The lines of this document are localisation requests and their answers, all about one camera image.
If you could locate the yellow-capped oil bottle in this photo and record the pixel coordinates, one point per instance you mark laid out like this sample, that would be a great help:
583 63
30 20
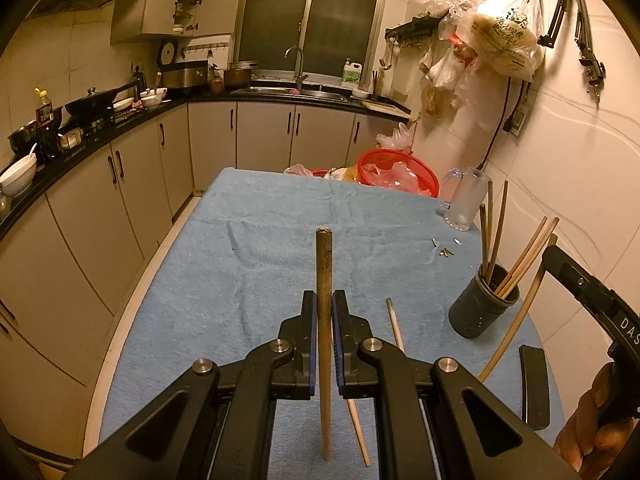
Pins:
44 110

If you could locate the steel box appliance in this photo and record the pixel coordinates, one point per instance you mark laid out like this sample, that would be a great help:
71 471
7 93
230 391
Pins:
182 76

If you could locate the brown cooking pot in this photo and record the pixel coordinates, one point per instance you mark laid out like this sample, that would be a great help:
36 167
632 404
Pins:
237 76

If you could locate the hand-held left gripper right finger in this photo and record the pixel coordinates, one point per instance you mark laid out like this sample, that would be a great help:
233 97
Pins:
339 350

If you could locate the red plastic basket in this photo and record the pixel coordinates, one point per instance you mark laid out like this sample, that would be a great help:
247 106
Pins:
430 177

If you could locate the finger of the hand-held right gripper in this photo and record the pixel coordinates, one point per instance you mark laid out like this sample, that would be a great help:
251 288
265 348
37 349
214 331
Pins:
535 390
575 285

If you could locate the white bowl with spoon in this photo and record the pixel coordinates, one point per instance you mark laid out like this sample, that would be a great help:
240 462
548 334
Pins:
17 175

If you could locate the small white bowl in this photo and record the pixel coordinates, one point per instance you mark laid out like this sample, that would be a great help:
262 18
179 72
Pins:
360 93

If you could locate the blue towel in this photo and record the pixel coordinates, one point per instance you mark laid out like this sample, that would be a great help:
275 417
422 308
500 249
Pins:
250 260

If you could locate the kitchen window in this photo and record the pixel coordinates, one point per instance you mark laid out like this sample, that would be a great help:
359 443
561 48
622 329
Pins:
310 15

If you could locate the white bowls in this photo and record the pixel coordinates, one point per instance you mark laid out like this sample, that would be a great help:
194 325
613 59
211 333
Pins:
152 99

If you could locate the wooden chopstick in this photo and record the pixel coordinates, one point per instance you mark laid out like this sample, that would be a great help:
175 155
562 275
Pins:
530 242
520 310
502 210
483 230
490 210
542 245
360 435
395 322
325 270

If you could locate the hanging metal ladle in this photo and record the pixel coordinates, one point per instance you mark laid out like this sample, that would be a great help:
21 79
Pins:
386 60

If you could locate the steel sink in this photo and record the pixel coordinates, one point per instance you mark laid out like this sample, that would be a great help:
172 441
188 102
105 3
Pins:
290 91

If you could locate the beige wall cabinets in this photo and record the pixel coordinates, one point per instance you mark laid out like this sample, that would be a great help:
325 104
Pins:
150 15

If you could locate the person's right hand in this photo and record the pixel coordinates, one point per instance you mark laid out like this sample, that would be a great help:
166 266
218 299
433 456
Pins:
585 435

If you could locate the clear bag in basket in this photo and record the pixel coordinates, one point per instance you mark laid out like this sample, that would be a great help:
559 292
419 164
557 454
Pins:
400 177

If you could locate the small metal scraps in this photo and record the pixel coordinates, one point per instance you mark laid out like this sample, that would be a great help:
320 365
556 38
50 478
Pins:
445 251

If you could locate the pink plastic bag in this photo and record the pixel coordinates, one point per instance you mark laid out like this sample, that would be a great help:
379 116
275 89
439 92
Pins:
302 170

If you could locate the clear glass mug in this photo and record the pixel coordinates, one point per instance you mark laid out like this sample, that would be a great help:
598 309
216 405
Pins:
465 200

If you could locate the metal faucet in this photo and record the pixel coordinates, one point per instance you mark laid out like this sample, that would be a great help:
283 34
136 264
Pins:
299 67

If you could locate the hanging white plastic bag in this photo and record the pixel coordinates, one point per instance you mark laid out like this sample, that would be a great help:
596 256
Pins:
450 70

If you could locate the dark utensil holder cup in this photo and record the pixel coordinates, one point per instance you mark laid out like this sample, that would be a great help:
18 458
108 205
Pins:
475 315

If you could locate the black kitchen countertop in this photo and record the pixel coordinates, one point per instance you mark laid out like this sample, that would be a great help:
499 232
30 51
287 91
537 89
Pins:
200 96

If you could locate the black wall shelf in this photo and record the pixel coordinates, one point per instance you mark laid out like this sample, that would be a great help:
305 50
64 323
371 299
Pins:
412 30

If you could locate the countertop chopstick holder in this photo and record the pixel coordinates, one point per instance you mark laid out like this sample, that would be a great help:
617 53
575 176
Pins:
378 85

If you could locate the dark kettle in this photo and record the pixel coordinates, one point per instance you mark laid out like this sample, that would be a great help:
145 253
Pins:
139 81

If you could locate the hanging bag of noodles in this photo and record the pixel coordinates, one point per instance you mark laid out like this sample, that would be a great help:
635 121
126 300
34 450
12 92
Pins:
505 40

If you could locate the wooden cutting board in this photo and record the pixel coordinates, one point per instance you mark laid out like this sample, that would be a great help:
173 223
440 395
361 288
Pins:
387 108

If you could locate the hanging bag of dried food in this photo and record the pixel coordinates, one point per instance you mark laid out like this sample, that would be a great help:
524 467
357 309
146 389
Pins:
435 97

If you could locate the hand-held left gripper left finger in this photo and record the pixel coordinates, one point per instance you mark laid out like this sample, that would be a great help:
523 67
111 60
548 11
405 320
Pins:
309 350

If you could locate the green detergent bottle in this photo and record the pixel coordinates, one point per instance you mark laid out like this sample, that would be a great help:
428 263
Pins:
352 74

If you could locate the black wok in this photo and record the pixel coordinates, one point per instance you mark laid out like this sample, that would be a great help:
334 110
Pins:
92 102

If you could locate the wall socket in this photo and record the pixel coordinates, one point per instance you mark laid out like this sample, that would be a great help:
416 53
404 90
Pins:
515 120

